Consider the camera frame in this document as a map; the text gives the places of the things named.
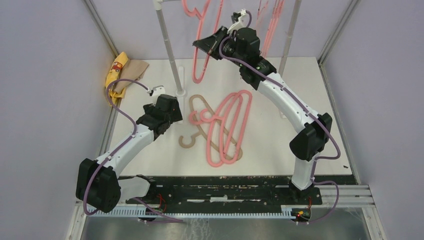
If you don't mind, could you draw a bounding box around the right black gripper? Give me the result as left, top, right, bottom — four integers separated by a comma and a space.
193, 26, 245, 68

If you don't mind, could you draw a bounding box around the pink plastic hanger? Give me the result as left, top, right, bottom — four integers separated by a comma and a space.
196, 90, 253, 168
181, 0, 224, 84
188, 92, 243, 168

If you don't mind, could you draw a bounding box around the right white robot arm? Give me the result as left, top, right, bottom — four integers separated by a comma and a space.
192, 26, 333, 204

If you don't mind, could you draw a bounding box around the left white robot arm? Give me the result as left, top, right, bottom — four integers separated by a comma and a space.
75, 94, 183, 213

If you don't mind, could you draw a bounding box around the beige plastic hanger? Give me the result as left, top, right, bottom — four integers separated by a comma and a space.
178, 94, 244, 163

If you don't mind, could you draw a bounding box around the beige cloth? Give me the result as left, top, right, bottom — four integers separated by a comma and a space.
113, 59, 149, 94

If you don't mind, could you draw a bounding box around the yellow printed cloth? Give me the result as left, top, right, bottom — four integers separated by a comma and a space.
105, 52, 129, 105

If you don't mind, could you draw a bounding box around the left rack pole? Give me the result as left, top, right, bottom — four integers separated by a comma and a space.
153, 0, 182, 91

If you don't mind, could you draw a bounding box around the rack pole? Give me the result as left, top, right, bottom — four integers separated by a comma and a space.
278, 0, 302, 77
153, 0, 182, 91

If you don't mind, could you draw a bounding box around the right rack pole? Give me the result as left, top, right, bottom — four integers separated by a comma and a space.
278, 0, 302, 77

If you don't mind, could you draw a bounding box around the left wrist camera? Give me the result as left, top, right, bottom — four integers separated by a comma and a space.
149, 85, 166, 97

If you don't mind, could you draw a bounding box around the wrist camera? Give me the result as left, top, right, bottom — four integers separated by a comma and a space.
149, 85, 166, 97
228, 9, 248, 34

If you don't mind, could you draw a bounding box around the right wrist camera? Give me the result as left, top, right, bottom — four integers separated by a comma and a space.
228, 9, 248, 34

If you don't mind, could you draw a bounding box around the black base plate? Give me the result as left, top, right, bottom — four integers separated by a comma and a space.
140, 175, 356, 214

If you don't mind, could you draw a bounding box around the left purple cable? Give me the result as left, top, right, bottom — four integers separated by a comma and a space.
82, 78, 185, 224

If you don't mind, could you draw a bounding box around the white cable duct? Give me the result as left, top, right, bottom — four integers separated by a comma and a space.
92, 205, 296, 220

